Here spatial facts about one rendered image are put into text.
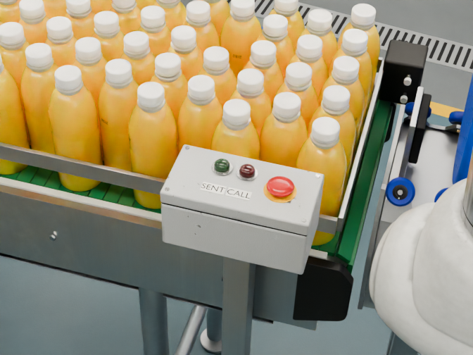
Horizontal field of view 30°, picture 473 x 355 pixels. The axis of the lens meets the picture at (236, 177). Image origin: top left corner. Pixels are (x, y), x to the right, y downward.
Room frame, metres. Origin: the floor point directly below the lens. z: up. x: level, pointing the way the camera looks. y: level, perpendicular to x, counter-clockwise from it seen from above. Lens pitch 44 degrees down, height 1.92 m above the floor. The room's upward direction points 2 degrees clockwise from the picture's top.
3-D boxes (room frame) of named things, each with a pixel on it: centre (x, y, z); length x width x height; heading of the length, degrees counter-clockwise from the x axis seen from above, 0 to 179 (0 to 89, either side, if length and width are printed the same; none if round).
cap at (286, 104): (0.98, -0.07, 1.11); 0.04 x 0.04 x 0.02
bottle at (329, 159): (0.93, -0.12, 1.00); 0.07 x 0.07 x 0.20
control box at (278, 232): (0.83, -0.01, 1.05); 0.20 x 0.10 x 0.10; 75
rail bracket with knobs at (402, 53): (1.26, -0.29, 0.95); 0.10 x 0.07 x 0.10; 165
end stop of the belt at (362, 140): (1.08, -0.20, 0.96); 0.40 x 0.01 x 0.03; 165
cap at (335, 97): (1.00, -0.14, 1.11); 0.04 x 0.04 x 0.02
